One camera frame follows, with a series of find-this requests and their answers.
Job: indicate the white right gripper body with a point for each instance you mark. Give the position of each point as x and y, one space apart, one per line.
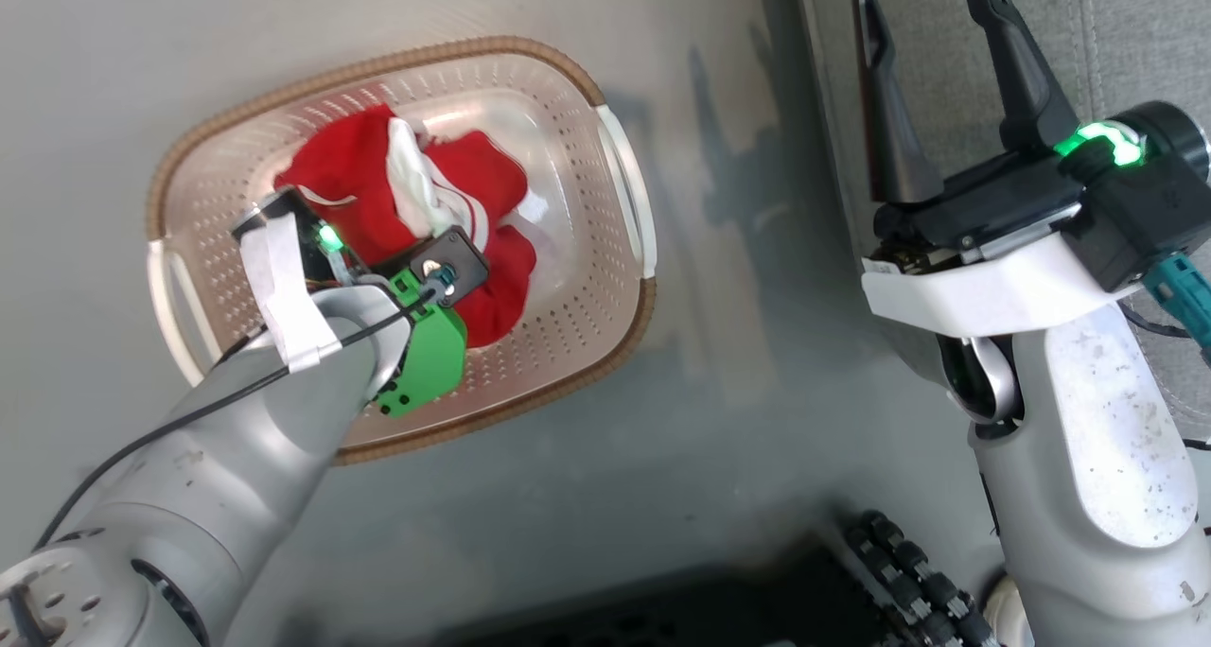
984 288

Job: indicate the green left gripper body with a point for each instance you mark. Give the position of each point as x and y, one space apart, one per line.
430 354

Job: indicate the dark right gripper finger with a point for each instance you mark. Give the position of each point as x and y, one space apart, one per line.
1026 79
894 127

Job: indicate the red and white shirt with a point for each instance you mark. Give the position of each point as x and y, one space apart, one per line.
350 174

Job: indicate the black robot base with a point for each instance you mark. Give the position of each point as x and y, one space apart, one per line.
710 619

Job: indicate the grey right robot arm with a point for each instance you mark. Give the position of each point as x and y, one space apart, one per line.
1097 458

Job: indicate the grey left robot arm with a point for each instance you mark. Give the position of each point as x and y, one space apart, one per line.
236 458

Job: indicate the grey fabric sofa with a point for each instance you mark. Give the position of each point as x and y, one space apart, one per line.
1135 32

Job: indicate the pink perforated laundry basket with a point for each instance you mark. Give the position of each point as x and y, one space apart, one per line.
568 278

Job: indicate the black roller omni wheel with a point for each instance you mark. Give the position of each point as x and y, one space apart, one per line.
903 571

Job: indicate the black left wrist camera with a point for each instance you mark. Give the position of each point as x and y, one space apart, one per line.
464 254

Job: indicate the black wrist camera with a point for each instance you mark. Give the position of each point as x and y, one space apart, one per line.
464 254
1126 221

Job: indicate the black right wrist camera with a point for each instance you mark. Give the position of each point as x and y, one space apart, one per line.
1126 221

